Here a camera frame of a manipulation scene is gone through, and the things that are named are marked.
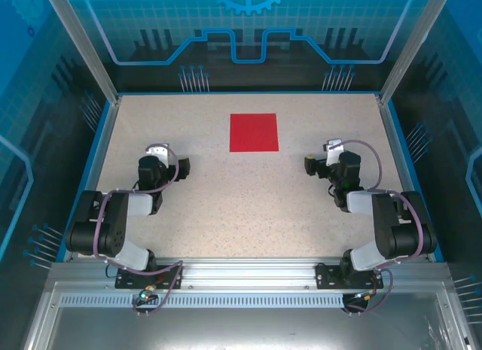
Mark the aluminium mounting rail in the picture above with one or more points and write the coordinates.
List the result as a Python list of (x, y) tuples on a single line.
[(244, 269)]

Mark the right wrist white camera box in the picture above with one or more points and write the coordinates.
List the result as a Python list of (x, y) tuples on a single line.
[(333, 148)]

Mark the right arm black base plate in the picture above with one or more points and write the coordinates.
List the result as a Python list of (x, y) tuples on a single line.
[(327, 276)]

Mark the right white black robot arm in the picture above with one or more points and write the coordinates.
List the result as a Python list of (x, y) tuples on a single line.
[(388, 229)]

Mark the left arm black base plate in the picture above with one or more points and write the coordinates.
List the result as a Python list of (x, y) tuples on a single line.
[(128, 280)]

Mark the aluminium frame post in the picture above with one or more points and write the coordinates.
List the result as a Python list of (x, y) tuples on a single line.
[(414, 45), (81, 45)]

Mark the blue edged table side rail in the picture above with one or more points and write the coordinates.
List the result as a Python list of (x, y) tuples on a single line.
[(403, 158), (90, 177)]

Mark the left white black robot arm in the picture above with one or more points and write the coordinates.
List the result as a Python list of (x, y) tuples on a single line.
[(116, 222)]

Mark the red square paper sheet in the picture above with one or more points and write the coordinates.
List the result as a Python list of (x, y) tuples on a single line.
[(254, 132)]

